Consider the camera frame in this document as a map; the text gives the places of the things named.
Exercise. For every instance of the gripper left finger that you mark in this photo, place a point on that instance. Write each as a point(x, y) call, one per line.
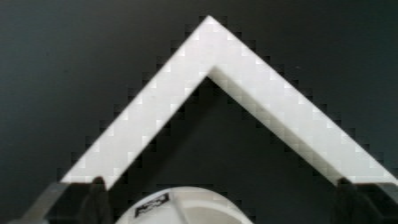
point(71, 204)

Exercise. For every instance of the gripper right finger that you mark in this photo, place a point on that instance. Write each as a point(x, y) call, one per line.
point(364, 203)

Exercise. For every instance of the white round stool seat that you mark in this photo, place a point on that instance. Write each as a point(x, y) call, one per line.
point(183, 205)

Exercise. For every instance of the white U-shaped fence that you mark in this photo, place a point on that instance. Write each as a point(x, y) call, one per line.
point(213, 58)

